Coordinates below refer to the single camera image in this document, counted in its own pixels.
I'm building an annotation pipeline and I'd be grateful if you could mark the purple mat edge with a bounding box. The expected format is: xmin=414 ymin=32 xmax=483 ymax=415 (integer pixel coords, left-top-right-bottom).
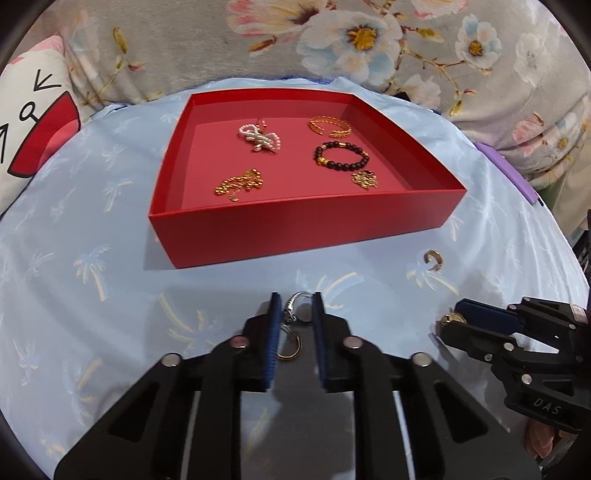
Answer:
xmin=475 ymin=142 xmax=540 ymax=205

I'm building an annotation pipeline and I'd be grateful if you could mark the right human hand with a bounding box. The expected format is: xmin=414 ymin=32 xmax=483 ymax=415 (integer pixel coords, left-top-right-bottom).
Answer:
xmin=524 ymin=419 xmax=561 ymax=459

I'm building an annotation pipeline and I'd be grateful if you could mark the gold black clover necklace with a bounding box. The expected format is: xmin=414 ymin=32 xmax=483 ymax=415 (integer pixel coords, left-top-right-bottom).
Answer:
xmin=351 ymin=168 xmax=380 ymax=191

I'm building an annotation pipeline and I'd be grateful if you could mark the light blue palm-print sheet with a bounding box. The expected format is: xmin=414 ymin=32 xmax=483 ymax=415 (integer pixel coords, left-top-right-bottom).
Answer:
xmin=1 ymin=79 xmax=589 ymax=474

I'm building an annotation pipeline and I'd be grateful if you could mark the grey floral blanket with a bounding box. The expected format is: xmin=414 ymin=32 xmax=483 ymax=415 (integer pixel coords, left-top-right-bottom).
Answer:
xmin=30 ymin=0 xmax=590 ymax=233

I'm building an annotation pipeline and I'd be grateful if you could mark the small gold ear cuff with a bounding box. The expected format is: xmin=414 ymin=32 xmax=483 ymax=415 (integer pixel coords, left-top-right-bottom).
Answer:
xmin=424 ymin=249 xmax=444 ymax=272

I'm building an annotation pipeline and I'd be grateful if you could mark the red cardboard box tray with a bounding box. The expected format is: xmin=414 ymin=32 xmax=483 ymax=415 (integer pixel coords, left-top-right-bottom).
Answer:
xmin=148 ymin=88 xmax=466 ymax=268

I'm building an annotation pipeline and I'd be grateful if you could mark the gold wrist watch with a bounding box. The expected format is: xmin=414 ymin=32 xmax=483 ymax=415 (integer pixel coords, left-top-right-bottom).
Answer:
xmin=439 ymin=311 xmax=467 ymax=327

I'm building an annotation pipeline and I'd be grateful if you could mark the gold cuff bangle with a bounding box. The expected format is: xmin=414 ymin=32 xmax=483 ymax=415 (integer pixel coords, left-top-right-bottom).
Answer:
xmin=308 ymin=115 xmax=353 ymax=139

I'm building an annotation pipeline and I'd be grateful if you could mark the white pink cat pillow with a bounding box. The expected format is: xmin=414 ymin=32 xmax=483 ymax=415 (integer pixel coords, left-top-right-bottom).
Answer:
xmin=0 ymin=35 xmax=81 ymax=211

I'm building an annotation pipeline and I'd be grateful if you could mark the gold chain bracelet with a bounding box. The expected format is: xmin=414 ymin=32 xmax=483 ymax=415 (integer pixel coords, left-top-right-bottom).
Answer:
xmin=213 ymin=168 xmax=266 ymax=203

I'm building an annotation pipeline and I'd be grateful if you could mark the black bead bracelet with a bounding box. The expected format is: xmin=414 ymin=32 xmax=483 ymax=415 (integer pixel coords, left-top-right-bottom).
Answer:
xmin=313 ymin=140 xmax=371 ymax=173

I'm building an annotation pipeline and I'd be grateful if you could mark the white pearl bracelet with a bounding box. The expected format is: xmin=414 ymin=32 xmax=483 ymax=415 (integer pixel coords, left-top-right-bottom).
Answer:
xmin=237 ymin=117 xmax=283 ymax=154

